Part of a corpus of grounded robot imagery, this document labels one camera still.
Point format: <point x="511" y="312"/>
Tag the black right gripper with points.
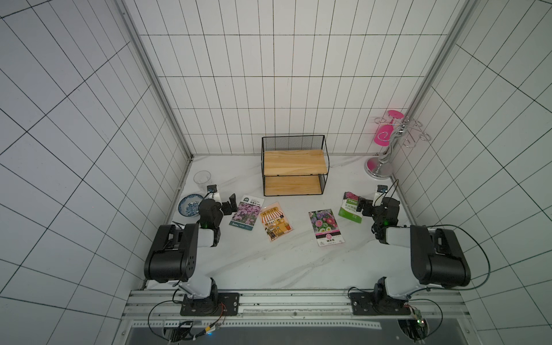
<point x="366" y="205"/>

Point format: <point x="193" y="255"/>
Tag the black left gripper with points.
<point x="226" y="205"/>

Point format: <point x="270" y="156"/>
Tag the green impatiens seed bag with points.
<point x="348" y="209"/>

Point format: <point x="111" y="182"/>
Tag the purple flowers seed bag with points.
<point x="248" y="209"/>

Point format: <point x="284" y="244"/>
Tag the pink roses seed bag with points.
<point x="325" y="228"/>

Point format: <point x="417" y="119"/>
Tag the orange shop seed bag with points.
<point x="274" y="221"/>

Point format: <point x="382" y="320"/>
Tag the black wire mesh shelf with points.
<point x="294" y="165"/>

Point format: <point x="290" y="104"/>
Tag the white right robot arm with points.
<point x="436" y="256"/>

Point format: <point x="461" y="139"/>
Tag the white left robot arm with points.
<point x="173" y="255"/>

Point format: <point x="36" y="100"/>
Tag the blue floral ceramic dish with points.
<point x="189" y="205"/>

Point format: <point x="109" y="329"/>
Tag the chrome pink cup stand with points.
<point x="392" y="128"/>

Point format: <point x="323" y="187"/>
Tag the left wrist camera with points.
<point x="213" y="193"/>

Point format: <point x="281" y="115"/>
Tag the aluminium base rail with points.
<point x="271" y="308"/>

